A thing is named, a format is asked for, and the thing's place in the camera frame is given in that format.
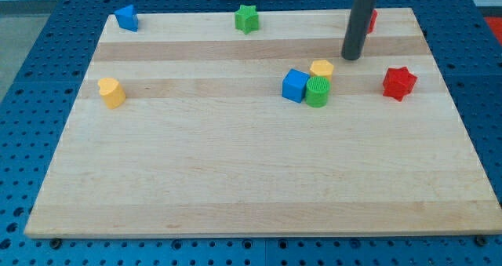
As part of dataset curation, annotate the green star block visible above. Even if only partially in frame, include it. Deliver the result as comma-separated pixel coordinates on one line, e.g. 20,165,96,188
234,5,260,35

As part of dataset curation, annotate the wooden board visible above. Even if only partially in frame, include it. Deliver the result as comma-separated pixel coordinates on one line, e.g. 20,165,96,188
25,8,501,239

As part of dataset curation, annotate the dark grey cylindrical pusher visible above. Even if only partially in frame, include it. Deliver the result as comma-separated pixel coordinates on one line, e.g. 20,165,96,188
341,0,377,60

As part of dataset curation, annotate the blue cube block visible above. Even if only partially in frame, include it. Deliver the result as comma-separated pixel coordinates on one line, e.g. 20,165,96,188
282,69,310,103

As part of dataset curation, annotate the red block behind pusher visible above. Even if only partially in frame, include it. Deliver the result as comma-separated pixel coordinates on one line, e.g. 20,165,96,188
367,9,378,34

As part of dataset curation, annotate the yellow heart block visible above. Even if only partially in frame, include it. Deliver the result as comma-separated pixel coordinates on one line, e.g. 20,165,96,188
97,78,126,109

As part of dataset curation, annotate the red star block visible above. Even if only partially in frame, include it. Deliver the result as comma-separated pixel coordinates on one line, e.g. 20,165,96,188
382,67,418,102

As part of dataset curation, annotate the green cylinder block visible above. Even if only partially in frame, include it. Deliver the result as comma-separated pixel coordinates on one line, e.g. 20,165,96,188
305,76,330,107

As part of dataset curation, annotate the yellow hexagon block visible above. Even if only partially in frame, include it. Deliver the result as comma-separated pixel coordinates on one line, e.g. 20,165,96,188
309,60,334,82

